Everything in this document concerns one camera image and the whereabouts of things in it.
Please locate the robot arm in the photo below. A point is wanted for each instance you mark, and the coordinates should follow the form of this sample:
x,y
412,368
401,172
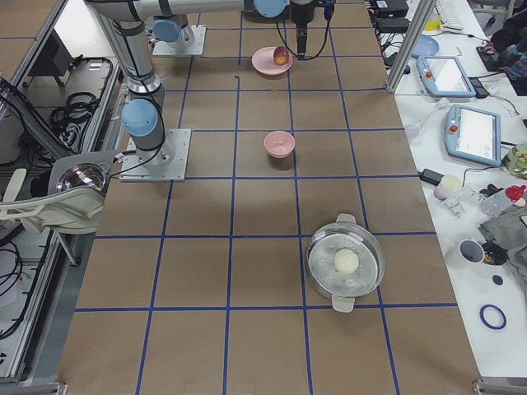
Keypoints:
x,y
136,11
142,115

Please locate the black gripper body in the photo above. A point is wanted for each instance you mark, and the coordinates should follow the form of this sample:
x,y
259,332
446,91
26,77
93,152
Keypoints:
x,y
301,13

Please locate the white steamed bun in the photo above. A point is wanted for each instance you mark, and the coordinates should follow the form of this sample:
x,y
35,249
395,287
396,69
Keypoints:
x,y
346,261

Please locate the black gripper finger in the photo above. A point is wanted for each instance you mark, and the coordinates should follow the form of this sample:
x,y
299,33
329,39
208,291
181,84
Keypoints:
x,y
301,43

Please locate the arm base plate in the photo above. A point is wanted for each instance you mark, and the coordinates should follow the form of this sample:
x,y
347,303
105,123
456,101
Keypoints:
x,y
169,164
174,41

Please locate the pink plate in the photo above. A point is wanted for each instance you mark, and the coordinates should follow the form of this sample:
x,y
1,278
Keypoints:
x,y
262,61

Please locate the pink bowl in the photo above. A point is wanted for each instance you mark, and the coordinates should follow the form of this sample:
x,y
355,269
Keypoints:
x,y
279,144

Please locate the blue plate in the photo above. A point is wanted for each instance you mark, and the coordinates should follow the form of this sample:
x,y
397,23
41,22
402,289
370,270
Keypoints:
x,y
426,46

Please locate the aluminium frame post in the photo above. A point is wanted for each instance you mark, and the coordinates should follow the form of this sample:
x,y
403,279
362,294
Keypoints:
x,y
420,17

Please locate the red apple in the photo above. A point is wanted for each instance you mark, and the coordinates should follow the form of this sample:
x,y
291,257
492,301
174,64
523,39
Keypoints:
x,y
281,56

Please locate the blue teach pendant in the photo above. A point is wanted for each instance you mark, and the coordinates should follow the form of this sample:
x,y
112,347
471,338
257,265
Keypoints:
x,y
444,77
474,135

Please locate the black power adapter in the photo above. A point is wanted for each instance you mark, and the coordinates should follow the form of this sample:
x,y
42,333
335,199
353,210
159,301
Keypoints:
x,y
430,177

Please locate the white mug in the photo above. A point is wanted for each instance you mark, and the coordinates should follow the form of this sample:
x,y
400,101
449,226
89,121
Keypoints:
x,y
465,254

